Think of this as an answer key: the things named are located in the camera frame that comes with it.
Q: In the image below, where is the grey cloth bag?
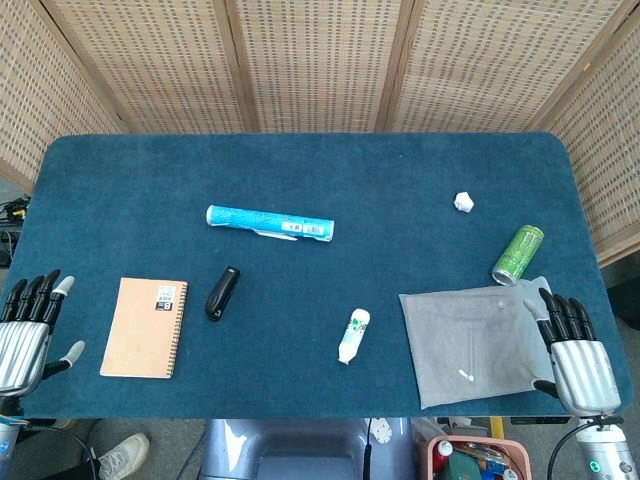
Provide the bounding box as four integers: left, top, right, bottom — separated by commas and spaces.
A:
398, 276, 557, 411

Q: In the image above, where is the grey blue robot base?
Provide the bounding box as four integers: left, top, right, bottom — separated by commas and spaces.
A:
198, 417, 417, 480

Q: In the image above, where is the white sneaker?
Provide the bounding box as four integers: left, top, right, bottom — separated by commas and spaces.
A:
96, 432, 151, 480

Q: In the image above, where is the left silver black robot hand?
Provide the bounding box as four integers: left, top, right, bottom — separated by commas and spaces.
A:
0, 269, 86, 397

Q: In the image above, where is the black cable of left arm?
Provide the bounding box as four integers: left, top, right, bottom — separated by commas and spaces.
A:
17, 423, 102, 480

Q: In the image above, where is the pink plastic basket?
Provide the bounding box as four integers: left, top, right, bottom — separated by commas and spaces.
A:
417, 433, 533, 480

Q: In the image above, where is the green box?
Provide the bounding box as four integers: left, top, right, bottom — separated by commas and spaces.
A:
439, 452, 485, 480

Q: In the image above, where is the blue carpet table cover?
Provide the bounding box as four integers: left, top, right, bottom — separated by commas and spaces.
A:
6, 130, 632, 421

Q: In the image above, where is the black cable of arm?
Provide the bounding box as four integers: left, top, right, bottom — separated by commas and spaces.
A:
17, 423, 102, 480
546, 419, 587, 480

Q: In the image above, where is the black cables and power strip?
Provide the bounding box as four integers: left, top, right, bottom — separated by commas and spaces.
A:
0, 196, 32, 267

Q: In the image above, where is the green drink can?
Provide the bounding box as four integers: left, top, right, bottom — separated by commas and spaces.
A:
491, 223, 545, 287

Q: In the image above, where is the woven wooden folding screen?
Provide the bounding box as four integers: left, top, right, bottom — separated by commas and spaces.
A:
0, 0, 640, 269

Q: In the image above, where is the small white plastic bottle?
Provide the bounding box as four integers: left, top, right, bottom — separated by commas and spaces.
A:
336, 307, 372, 366

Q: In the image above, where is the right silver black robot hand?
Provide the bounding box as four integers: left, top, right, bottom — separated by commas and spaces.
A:
522, 287, 623, 417

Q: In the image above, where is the blue cylindrical tube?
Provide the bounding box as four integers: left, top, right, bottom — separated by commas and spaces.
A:
205, 203, 336, 244

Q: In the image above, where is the red bottle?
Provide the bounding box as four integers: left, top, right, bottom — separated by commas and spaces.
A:
432, 441, 454, 474

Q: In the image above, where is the black stapler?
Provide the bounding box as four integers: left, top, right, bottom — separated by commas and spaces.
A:
203, 265, 242, 323

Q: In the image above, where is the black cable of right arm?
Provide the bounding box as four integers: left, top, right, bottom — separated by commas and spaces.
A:
546, 419, 587, 480

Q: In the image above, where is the tan spiral notebook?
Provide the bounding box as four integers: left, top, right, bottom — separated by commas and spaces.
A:
99, 277, 190, 380

